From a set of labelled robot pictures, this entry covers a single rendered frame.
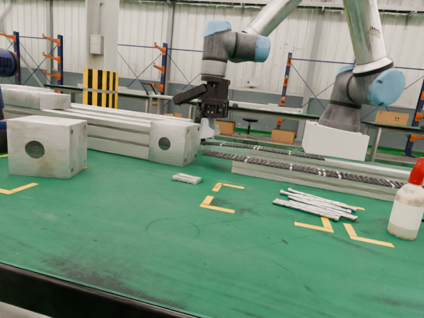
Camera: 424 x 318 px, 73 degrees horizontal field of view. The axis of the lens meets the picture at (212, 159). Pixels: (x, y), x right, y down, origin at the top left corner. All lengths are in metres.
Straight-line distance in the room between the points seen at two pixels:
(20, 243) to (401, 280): 0.40
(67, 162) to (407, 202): 0.54
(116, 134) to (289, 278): 0.55
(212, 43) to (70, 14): 10.04
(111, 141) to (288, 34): 7.93
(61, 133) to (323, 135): 0.86
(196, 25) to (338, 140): 8.01
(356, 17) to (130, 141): 0.75
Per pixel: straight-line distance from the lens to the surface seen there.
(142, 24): 9.47
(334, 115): 1.17
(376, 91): 1.04
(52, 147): 0.56
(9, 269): 0.34
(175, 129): 0.67
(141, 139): 0.71
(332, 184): 0.67
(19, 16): 12.03
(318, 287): 0.32
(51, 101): 0.91
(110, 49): 4.14
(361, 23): 1.05
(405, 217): 0.50
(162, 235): 0.36
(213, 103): 0.85
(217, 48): 0.86
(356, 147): 1.14
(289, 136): 5.55
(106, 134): 0.76
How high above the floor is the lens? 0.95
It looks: 13 degrees down
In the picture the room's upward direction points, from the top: 6 degrees clockwise
